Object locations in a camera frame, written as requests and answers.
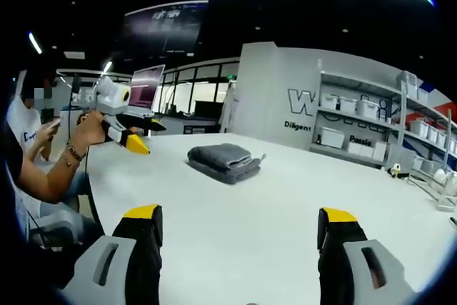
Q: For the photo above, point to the hanging ceiling screen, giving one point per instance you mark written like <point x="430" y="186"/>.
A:
<point x="164" y="28"/>

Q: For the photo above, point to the person's left hand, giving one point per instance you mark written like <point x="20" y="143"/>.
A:
<point x="91" y="130"/>

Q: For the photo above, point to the grey towel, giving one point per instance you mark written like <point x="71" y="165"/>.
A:
<point x="225" y="162"/>

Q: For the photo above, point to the open laptop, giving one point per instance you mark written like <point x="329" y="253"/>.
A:
<point x="144" y="87"/>

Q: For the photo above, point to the grey metal shelf rack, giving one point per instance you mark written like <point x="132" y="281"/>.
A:
<point x="400" y="119"/>

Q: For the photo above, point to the short ceiling light strip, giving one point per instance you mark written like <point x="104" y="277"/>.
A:
<point x="35" y="42"/>

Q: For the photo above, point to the small yellow white figure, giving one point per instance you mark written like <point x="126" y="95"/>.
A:
<point x="395" y="170"/>

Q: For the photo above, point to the row of white storage bins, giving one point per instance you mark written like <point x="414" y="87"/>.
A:
<point x="360" y="108"/>

